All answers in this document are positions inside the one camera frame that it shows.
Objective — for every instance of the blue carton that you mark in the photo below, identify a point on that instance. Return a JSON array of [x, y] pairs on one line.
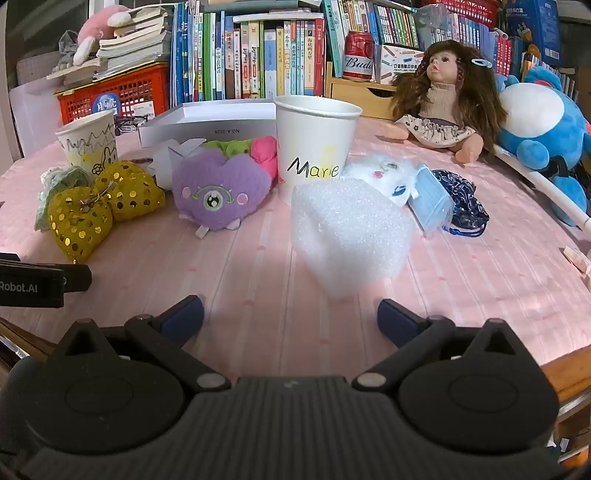
[[540, 27]]

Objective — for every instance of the brown haired doll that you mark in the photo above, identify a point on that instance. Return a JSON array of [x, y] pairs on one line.
[[443, 97]]

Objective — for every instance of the wooden drawer organizer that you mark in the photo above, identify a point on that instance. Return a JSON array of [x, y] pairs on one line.
[[355, 94]]

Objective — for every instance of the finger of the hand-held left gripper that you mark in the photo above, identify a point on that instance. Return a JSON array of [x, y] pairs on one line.
[[77, 278]]

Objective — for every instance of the white foam block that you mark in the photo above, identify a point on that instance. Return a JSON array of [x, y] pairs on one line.
[[351, 230]]

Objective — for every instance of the red mesh basket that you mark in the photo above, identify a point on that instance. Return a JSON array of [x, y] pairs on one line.
[[480, 11]]

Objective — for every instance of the stack of flat notebooks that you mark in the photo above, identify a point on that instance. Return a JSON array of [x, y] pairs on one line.
[[258, 11]]

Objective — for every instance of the white fluffy plush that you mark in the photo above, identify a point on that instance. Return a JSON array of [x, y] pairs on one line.
[[378, 173]]

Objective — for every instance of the green checked cloth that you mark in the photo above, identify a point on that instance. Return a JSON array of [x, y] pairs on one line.
[[76, 177]]

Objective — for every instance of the purple heart plush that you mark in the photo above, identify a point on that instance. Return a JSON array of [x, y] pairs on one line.
[[217, 184]]

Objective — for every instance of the navy patterned pouch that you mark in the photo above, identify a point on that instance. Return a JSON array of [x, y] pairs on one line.
[[461, 194]]

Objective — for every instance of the wooden clothespin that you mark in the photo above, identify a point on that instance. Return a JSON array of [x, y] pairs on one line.
[[579, 265]]

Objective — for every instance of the pink and green plush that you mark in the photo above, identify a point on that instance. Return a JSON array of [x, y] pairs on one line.
[[265, 154]]

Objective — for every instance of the red beer can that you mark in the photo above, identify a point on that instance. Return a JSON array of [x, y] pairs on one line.
[[358, 55]]

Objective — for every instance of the pink tablecloth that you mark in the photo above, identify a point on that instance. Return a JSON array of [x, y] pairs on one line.
[[254, 258]]

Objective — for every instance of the pile of worn books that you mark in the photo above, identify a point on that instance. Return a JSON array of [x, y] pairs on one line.
[[134, 46]]

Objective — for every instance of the white plastic tube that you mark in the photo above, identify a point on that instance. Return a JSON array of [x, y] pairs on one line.
[[545, 187]]

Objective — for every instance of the row of slim paperback books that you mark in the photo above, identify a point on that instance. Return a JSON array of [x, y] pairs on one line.
[[392, 23]]

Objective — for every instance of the small white printed box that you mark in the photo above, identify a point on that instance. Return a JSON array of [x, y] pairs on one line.
[[397, 60]]

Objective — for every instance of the pink bunny plush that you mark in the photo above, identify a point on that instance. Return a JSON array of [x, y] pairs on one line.
[[97, 25]]

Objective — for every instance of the pale floral cloth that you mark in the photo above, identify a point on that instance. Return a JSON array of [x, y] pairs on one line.
[[46, 203]]

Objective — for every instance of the red plastic crate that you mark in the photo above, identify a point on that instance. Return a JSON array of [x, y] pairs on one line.
[[138, 87]]

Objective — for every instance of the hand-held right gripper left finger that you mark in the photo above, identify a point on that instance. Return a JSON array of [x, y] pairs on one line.
[[182, 318]]

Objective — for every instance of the doodled paper cup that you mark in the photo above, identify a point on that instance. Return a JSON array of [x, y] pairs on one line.
[[85, 143]]

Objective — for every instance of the white lettered paper cup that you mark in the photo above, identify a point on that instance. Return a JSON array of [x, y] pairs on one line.
[[314, 134]]

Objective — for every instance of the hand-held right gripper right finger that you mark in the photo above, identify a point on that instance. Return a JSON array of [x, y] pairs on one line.
[[397, 318]]

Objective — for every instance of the row of tall picture books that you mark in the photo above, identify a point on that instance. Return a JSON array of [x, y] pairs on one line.
[[249, 60]]

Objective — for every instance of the blue and white plush toy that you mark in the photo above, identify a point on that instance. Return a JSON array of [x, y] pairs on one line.
[[535, 110]]

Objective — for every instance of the light blue face mask pack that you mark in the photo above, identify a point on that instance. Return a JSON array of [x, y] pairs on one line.
[[431, 198]]

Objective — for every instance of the wooden table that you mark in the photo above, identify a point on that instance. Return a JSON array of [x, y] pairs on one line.
[[572, 364]]

